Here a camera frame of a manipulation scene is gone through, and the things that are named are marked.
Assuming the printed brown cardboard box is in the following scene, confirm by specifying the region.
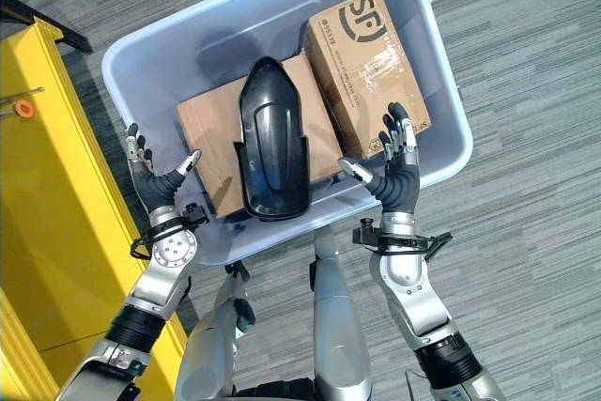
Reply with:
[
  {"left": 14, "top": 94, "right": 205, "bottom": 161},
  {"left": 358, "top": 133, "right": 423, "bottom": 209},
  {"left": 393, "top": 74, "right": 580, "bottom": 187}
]
[{"left": 302, "top": 0, "right": 434, "bottom": 161}]

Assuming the black sole-shaped plastic part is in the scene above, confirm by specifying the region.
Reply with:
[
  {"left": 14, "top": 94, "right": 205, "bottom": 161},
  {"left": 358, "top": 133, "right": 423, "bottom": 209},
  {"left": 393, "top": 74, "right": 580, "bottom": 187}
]
[{"left": 233, "top": 56, "right": 311, "bottom": 222}]

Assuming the robot right silver leg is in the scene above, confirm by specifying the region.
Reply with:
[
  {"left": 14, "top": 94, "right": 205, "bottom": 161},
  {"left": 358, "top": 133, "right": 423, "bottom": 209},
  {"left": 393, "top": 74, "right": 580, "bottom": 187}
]
[{"left": 307, "top": 224, "right": 373, "bottom": 401}]

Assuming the pale blue plastic box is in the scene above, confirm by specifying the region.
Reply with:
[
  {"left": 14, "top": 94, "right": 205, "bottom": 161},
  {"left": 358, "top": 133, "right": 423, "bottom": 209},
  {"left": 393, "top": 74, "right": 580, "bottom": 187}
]
[{"left": 100, "top": 0, "right": 474, "bottom": 266}]

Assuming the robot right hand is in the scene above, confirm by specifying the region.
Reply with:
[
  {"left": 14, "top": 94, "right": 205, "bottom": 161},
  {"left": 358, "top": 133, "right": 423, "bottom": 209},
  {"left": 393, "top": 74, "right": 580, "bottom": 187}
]
[{"left": 338, "top": 100, "right": 421, "bottom": 215}]

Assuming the plain brown cardboard box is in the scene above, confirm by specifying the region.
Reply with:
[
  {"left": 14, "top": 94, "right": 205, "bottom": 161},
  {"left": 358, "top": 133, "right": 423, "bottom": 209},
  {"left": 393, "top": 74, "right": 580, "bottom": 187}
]
[{"left": 175, "top": 54, "right": 345, "bottom": 219}]

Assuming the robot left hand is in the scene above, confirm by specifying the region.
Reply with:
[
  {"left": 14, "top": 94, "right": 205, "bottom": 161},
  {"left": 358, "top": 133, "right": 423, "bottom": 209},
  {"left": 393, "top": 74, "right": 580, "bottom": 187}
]
[{"left": 124, "top": 123, "right": 203, "bottom": 215}]

